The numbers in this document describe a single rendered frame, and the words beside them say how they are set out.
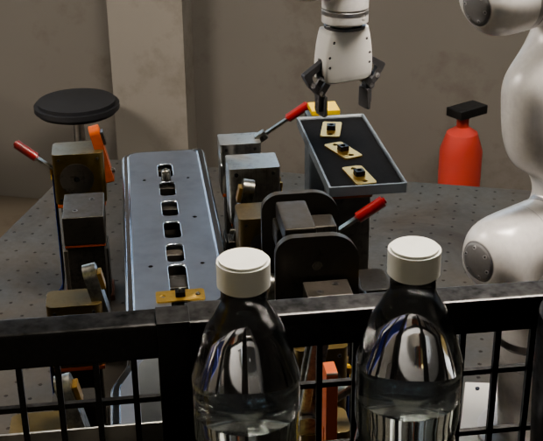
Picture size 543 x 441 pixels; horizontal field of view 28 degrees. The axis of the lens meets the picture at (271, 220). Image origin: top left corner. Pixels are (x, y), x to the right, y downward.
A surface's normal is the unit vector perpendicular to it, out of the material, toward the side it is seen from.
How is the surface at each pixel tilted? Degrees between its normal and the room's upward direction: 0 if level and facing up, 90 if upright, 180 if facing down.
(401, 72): 90
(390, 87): 90
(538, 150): 98
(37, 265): 0
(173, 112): 90
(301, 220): 0
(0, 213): 0
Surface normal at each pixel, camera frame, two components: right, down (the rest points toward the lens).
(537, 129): -0.17, 0.45
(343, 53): 0.40, 0.40
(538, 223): 0.26, -0.56
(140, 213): -0.01, -0.91
